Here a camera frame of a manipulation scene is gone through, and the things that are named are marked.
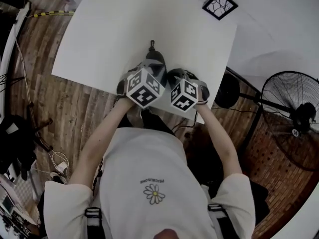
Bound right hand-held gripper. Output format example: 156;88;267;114
168;68;210;113

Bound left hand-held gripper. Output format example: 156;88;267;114
116;58;167;110

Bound person's right forearm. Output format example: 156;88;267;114
196;103;244;177

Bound person's left forearm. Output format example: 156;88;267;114
67;98;137;185

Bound person's black trousers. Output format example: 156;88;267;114
123;108;176;136

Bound black round fan base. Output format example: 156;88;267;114
214;73;241;109

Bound white shirt with flower print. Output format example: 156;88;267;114
43;127;257;239

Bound black standing fan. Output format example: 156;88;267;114
254;70;319;172

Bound yellow and black striped tape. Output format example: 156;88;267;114
32;9;75;18

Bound black bag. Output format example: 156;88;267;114
0;115;38;181

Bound black square picture frame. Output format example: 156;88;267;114
202;0;239;21

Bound white power adapter with cable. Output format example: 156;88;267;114
48;151;69;181

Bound black and white shoulder strap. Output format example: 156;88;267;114
84;207;106;239
207;203;240;239

